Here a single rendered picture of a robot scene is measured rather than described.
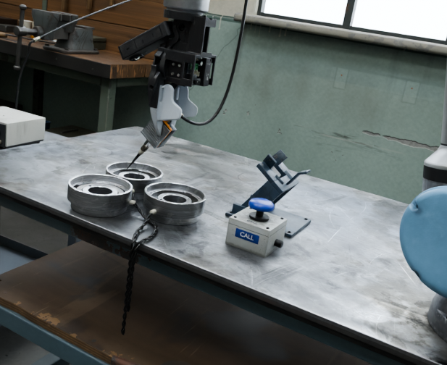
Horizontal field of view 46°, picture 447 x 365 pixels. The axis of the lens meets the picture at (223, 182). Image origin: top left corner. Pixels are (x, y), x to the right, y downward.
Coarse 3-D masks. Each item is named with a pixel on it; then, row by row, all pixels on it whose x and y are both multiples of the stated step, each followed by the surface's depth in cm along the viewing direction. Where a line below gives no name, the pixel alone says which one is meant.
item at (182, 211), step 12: (144, 192) 88; (192, 192) 93; (144, 204) 87; (156, 204) 85; (168, 204) 84; (180, 204) 84; (192, 204) 85; (204, 204) 89; (156, 216) 86; (168, 216) 85; (180, 216) 85; (192, 216) 86
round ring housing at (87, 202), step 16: (80, 176) 90; (96, 176) 92; (112, 176) 92; (80, 192) 83; (96, 192) 90; (112, 192) 88; (128, 192) 86; (80, 208) 84; (96, 208) 83; (112, 208) 84
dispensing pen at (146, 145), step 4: (168, 120) 93; (164, 124) 93; (168, 124) 94; (168, 128) 93; (172, 128) 94; (172, 132) 94; (168, 136) 94; (164, 140) 95; (144, 144) 96; (148, 144) 96; (160, 144) 95; (144, 148) 96; (140, 152) 97; (136, 156) 98
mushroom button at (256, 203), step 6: (252, 198) 82; (258, 198) 82; (264, 198) 83; (252, 204) 81; (258, 204) 80; (264, 204) 80; (270, 204) 81; (258, 210) 80; (264, 210) 80; (270, 210) 81; (258, 216) 82
